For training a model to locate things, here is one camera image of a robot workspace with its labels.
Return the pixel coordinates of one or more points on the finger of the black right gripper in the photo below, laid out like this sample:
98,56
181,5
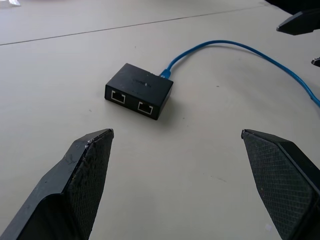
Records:
316,61
300,22

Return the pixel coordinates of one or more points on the black ethernet splitter box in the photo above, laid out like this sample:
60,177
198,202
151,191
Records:
140,92

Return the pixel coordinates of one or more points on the white crumpled object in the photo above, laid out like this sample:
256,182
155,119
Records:
12,2

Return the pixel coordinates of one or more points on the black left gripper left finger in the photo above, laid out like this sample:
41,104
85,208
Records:
62,190

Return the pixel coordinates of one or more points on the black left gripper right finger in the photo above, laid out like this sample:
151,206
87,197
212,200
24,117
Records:
282,185

